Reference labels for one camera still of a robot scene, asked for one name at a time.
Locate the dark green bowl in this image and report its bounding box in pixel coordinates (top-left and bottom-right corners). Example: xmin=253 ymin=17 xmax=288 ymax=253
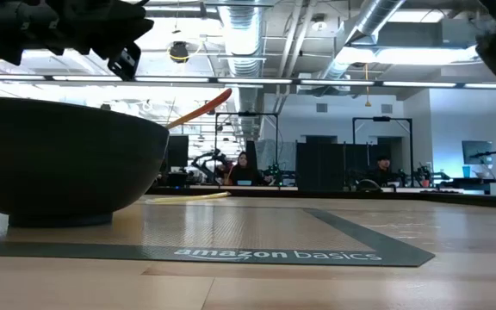
xmin=0 ymin=96 xmax=171 ymax=229

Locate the wall monitor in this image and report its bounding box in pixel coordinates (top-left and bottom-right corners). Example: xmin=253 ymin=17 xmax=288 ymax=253
xmin=462 ymin=140 xmax=493 ymax=166

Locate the person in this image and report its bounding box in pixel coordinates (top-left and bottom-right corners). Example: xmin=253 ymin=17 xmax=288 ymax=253
xmin=364 ymin=154 xmax=400 ymax=189
xmin=224 ymin=151 xmax=267 ymax=187

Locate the overhead LED light bar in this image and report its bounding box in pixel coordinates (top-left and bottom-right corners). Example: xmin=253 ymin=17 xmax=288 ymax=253
xmin=0 ymin=72 xmax=496 ymax=90

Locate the yellow straw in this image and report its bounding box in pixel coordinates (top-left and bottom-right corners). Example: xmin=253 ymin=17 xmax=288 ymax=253
xmin=146 ymin=191 xmax=232 ymax=205

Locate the amazon basics baking mat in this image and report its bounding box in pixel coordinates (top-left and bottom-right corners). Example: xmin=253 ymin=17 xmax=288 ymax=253
xmin=0 ymin=201 xmax=437 ymax=268

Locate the black metal frame stand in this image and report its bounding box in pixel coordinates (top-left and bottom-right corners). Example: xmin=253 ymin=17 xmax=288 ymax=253
xmin=352 ymin=116 xmax=414 ymax=163
xmin=214 ymin=112 xmax=280 ymax=182

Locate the black ceiling cable reel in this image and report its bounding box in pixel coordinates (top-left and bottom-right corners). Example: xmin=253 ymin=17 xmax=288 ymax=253
xmin=169 ymin=40 xmax=190 ymax=64

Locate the yellow hanging plug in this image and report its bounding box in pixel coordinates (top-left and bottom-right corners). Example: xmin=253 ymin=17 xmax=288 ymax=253
xmin=363 ymin=63 xmax=373 ymax=109

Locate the silver fork with orange handle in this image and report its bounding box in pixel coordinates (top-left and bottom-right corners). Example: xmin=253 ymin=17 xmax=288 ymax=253
xmin=164 ymin=88 xmax=233 ymax=131

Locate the black table edge rail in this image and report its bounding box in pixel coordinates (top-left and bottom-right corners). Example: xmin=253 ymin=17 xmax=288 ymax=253
xmin=146 ymin=184 xmax=496 ymax=208

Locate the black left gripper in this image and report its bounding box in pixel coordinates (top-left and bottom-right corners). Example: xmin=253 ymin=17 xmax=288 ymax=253
xmin=0 ymin=0 xmax=155 ymax=82

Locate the black room partition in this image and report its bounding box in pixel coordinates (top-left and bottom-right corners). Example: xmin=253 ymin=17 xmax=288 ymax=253
xmin=295 ymin=141 xmax=369 ymax=193

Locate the silver ventilation duct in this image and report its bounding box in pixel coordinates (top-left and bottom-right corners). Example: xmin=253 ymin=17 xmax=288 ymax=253
xmin=319 ymin=0 xmax=406 ymax=81
xmin=218 ymin=0 xmax=267 ymax=78

